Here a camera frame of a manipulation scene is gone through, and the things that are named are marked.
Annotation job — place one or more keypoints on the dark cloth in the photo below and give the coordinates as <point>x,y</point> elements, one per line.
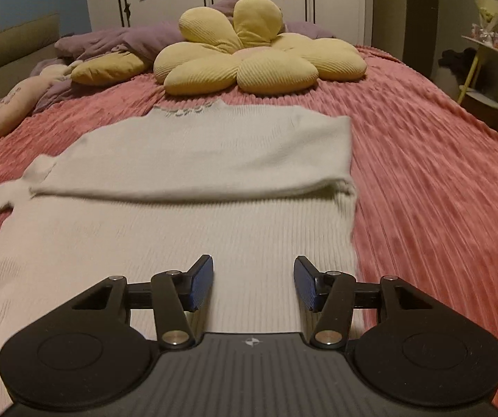
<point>457,58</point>

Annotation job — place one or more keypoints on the green sofa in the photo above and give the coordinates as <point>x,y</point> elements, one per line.
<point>10,52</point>

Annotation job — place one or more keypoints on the dark door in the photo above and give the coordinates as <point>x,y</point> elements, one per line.
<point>420,17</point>

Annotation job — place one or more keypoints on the white knit sweater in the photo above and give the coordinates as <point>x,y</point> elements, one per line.
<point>166,160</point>

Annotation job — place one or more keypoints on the purple duvet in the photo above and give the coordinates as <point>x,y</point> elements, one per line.
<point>144,39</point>

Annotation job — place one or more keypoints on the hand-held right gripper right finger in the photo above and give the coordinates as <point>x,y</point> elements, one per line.
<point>304,284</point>

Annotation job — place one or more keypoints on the small yellow oval cushion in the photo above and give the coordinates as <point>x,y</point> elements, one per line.
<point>110,68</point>

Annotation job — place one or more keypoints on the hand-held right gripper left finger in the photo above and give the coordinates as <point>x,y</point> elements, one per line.
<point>200,282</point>

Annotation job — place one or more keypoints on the pink ribbed bedspread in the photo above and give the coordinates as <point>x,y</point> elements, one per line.
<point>427,182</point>

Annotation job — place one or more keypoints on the yellow side table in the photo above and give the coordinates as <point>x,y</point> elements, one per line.
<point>490,54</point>

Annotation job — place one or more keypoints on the pale pink plush pillow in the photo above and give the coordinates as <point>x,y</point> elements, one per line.
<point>5,104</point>

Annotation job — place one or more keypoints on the yellow flower-shaped pillow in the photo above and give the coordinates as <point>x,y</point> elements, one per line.
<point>266,69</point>

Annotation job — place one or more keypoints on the wrapped flower bouquet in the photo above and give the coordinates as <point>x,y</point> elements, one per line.
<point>489,13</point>

